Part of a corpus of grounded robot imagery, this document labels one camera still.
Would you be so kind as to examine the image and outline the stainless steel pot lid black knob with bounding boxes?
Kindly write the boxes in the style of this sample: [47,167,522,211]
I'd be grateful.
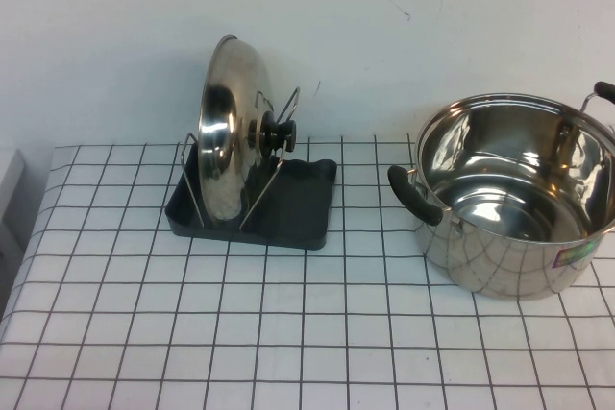
[195,34,299,226]

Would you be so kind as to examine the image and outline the white black grid tablecloth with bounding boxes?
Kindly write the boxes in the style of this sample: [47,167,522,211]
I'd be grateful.
[0,134,615,410]

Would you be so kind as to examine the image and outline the black tray wire lid rack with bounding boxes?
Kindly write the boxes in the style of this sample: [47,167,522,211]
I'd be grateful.
[162,85,338,253]

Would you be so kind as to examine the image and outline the stainless steel pot black handles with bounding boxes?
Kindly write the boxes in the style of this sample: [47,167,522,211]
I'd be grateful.
[386,81,615,302]

